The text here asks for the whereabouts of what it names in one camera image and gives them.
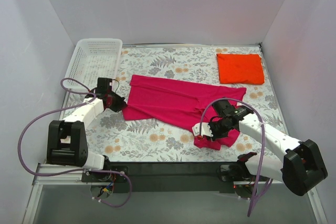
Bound white plastic basket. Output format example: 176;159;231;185
65;38;123;89

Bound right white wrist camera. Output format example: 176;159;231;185
192;122;213;141

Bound pink t shirt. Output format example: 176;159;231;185
122;74;247;151

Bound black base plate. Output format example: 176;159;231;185
81;162;255;194

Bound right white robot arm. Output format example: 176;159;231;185
206;98;328;196

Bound folded orange t shirt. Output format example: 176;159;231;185
217;54;265;85

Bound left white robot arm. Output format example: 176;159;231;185
47;78;127;182

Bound floral table mat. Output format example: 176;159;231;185
86;46;261;162

